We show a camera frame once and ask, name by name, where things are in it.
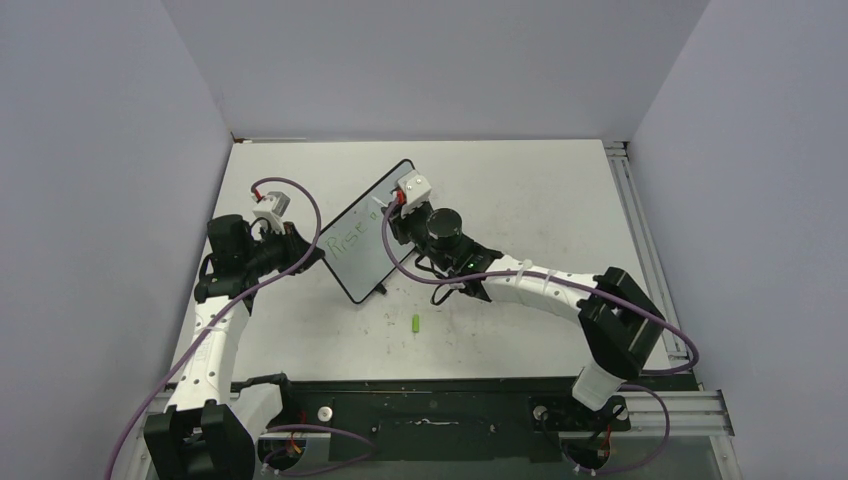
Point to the silver marker pen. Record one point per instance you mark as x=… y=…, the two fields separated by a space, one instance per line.
x=381 y=202

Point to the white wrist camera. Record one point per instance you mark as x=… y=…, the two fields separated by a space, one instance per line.
x=271 y=208
x=414 y=190

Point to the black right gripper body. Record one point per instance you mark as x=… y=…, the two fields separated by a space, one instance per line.
x=412 y=228

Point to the aluminium front frame rail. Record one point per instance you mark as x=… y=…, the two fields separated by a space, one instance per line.
x=691 y=414

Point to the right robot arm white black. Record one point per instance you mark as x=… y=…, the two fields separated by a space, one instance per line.
x=620 y=324

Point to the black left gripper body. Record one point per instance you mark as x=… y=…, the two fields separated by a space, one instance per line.
x=276 y=251

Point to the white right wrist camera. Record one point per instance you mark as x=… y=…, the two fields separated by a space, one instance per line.
x=414 y=190

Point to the aluminium rail right side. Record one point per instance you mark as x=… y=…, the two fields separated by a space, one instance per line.
x=653 y=272

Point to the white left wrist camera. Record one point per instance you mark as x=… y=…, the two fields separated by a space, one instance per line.
x=271 y=208

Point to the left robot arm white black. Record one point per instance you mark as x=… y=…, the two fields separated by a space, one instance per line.
x=206 y=430

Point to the black framed small whiteboard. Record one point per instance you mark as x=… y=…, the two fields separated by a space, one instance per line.
x=352 y=242

